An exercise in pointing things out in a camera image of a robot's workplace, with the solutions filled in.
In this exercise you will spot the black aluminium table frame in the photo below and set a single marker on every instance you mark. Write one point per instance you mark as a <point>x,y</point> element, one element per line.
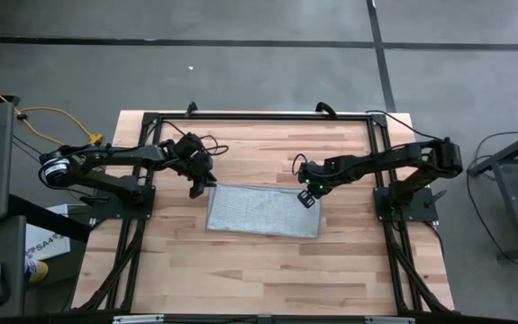
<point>263,116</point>

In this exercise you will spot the grey metal side table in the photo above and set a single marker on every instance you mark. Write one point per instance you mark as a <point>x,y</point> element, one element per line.
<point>517,189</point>

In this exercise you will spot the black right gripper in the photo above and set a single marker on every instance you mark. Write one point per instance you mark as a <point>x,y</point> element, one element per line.
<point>315,177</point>

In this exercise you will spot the white cardboard box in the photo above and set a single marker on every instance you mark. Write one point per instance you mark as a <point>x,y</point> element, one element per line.
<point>47,245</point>

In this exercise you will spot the black diagonal bar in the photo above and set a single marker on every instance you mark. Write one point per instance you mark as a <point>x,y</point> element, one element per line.
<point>47,218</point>

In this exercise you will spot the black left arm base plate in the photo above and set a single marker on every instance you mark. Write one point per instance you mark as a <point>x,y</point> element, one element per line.
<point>143,209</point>

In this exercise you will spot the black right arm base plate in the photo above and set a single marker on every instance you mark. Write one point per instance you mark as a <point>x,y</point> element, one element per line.
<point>425,211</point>

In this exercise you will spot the grey microfiber towel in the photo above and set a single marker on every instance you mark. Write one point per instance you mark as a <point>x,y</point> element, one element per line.
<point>263,211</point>

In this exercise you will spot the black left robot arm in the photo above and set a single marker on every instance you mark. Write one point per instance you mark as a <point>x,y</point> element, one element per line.
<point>119,155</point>

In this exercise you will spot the silver metal bracket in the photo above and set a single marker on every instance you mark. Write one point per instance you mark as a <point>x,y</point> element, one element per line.
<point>389,320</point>
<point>137,319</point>

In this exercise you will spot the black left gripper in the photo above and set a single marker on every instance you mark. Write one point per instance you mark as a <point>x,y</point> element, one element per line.
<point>195,166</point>

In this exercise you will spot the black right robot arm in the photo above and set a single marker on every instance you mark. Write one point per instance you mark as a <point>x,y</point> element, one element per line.
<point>384,157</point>

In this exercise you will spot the black frame clamp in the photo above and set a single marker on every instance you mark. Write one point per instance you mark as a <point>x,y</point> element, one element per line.
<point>191,109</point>

